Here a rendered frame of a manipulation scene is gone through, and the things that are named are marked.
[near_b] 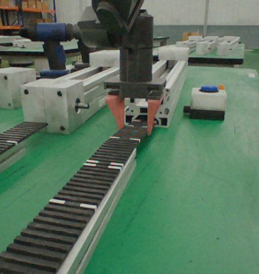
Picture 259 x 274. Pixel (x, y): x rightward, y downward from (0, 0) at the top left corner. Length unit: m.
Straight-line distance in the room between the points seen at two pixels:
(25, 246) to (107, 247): 0.08
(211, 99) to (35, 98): 0.39
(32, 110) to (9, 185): 0.23
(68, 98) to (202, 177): 0.30
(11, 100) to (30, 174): 0.40
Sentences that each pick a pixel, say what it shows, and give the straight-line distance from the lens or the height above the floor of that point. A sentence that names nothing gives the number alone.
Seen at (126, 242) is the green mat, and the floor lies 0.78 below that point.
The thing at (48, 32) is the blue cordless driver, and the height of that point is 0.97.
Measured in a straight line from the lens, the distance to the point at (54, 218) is 0.29.
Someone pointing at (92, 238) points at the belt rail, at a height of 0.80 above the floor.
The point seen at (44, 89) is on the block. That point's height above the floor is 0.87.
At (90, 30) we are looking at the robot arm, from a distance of 0.54.
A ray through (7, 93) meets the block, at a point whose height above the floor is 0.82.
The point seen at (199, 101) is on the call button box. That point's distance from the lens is 0.70.
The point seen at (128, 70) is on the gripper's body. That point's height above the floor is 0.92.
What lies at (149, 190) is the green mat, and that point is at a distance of 0.39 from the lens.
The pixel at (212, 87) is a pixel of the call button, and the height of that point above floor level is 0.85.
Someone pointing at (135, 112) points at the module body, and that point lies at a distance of 0.64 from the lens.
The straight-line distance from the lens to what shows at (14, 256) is 0.26.
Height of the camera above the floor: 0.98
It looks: 21 degrees down
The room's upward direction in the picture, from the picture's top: straight up
